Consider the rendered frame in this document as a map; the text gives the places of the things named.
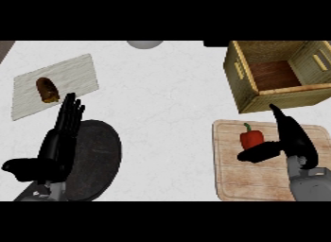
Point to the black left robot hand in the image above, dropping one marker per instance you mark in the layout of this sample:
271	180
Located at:
55	148

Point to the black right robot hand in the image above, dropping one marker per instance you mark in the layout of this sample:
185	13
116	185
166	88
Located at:
294	138

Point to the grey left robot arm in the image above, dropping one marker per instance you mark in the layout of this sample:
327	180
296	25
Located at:
45	192

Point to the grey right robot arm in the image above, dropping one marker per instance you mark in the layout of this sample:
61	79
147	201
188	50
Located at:
314	181

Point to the red bell pepper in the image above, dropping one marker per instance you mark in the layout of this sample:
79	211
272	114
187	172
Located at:
252	138

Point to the pale wooden cutting board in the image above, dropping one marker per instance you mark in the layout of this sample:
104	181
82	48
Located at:
256	176

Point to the woven wicker basket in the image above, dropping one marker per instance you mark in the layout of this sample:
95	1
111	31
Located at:
284	75

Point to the dark round plate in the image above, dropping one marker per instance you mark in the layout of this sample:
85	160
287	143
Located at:
95	160

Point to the brown oblong food item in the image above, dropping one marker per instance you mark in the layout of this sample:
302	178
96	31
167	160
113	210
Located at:
48	89

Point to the pale rectangular placemat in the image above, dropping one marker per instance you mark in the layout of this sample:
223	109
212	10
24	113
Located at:
55	85

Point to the grey round object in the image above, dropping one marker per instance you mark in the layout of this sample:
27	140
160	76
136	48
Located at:
145	44

